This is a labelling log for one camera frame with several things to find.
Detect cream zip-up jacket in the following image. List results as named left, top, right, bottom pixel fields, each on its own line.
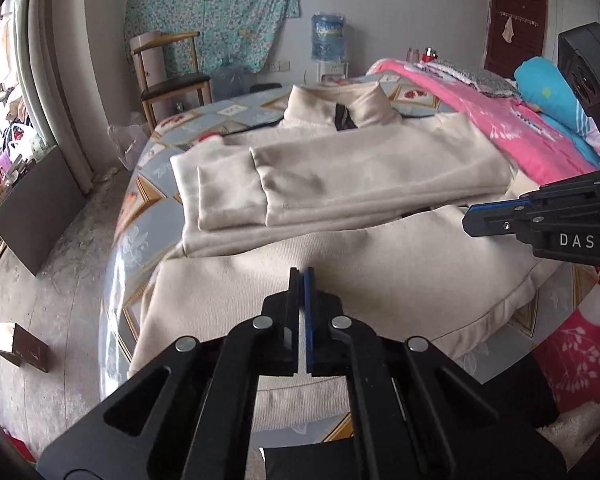
left=131, top=105, right=557, bottom=372

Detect black trousers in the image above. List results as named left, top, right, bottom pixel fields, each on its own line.
left=264, top=438, right=358, bottom=480

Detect pink floral blanket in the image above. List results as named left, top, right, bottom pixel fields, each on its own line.
left=369, top=58, right=600, bottom=412

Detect blue pillow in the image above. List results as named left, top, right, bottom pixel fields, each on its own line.
left=514, top=56, right=600, bottom=169

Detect grey sequin pillow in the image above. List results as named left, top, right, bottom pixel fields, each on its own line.
left=417, top=60, right=520, bottom=99

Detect red bottle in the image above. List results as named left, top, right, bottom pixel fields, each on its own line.
left=422, top=47, right=438, bottom=63

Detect dark red door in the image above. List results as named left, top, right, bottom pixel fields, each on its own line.
left=484, top=0, right=547, bottom=79

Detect brown cardboard box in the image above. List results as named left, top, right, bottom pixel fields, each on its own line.
left=0, top=322, right=50, bottom=373

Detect fruit pattern table cover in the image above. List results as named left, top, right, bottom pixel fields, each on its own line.
left=99, top=71, right=600, bottom=443

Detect white water dispenser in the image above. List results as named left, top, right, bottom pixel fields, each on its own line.
left=316, top=61, right=349, bottom=84

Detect blue water bottle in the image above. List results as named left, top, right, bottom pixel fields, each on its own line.
left=311, top=13, right=346, bottom=63

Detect dark grey cabinet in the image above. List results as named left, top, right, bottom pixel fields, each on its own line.
left=0, top=146, right=86, bottom=275

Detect black rice cooker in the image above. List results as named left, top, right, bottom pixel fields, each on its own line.
left=249, top=82, right=282, bottom=93

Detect clear plastic bag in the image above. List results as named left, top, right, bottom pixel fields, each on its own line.
left=108, top=112, right=151, bottom=171

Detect empty clear water jug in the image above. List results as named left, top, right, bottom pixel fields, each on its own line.
left=211, top=64, right=249, bottom=102

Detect wooden chair black seat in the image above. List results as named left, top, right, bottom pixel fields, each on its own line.
left=131, top=30, right=212, bottom=131

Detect grey curtain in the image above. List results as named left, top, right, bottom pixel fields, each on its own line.
left=14, top=0, right=114, bottom=194

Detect black camera box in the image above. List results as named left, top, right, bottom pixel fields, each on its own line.
left=558, top=22, right=600, bottom=132

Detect floral teal wall cloth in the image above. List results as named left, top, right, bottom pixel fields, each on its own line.
left=124, top=0, right=300, bottom=74

